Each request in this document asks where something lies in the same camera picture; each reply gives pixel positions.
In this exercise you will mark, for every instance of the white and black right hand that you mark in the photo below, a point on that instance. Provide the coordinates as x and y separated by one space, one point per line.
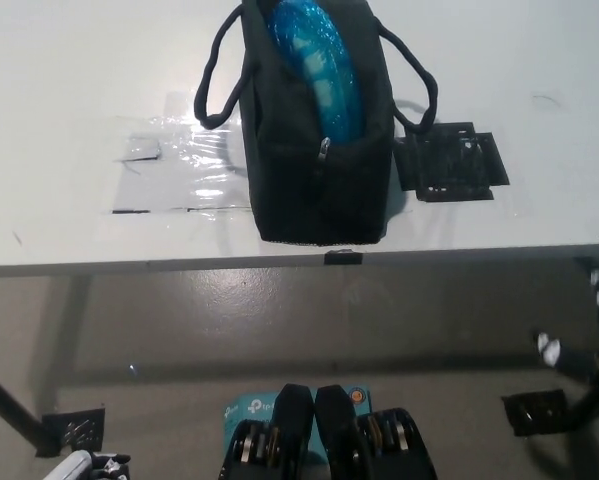
569 357

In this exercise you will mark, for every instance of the white and black left hand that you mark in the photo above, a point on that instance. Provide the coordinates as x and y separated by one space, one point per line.
86 467

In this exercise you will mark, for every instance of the large black tape patch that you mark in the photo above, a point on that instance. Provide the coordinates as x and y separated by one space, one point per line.
454 160

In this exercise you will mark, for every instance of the clear plastic sheet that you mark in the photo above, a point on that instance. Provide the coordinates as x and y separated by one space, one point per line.
194 165

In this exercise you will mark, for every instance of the small grey paper piece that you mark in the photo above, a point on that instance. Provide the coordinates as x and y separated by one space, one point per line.
139 149

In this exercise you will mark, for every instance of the teal tp-link box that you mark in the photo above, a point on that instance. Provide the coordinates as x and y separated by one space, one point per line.
251 407

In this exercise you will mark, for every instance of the blue plastic-wrapped plate stack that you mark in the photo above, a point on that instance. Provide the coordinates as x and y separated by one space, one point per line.
324 65

